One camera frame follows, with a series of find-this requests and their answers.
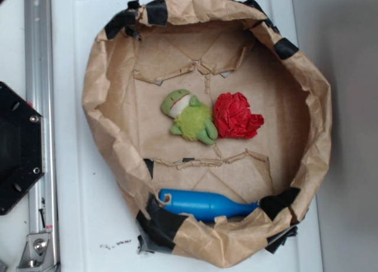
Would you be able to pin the blue plastic bottle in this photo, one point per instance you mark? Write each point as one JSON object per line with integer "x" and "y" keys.
{"x": 204, "y": 206}

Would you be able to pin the crumpled red paper ball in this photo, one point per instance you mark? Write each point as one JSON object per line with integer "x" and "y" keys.
{"x": 233, "y": 118}

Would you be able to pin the metal corner bracket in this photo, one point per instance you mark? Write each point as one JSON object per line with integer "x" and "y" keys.
{"x": 38, "y": 253}

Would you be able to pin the aluminium extrusion rail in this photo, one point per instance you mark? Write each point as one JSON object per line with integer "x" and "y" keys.
{"x": 42, "y": 197}

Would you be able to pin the brown paper bin with tape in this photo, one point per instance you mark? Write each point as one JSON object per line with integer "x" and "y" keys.
{"x": 208, "y": 47}

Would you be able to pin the green plush frog toy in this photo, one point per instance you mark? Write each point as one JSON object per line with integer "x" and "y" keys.
{"x": 193, "y": 120}

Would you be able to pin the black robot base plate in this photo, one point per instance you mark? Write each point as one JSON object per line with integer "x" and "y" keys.
{"x": 21, "y": 148}

